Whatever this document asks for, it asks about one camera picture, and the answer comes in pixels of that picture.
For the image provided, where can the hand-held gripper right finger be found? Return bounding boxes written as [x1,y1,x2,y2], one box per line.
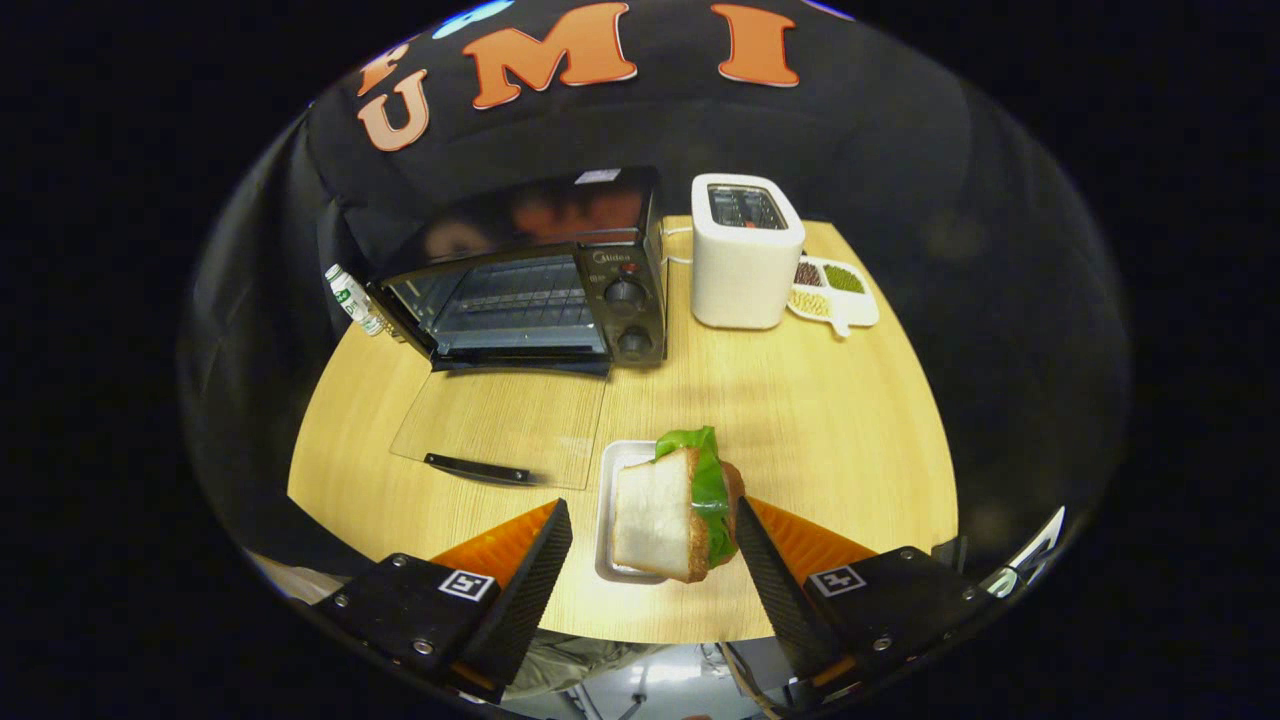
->
[733,496,1001,706]

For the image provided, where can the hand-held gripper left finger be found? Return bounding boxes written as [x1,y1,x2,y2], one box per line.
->
[312,498,574,704]

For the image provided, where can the lettuce sandwich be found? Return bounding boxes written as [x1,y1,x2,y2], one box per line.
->
[611,426,746,584]

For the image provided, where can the black toaster oven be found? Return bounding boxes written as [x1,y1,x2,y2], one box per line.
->
[368,167,669,493]

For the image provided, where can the white pop-up toaster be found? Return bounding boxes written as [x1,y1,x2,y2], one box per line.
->
[690,173,806,331]

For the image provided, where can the small white tray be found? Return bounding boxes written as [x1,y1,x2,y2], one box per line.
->
[595,440,681,586]

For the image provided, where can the white divided bean dish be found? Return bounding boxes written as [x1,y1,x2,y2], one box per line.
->
[786,255,881,338]

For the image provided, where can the white bottle green label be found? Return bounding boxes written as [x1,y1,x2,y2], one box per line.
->
[324,264,386,337]

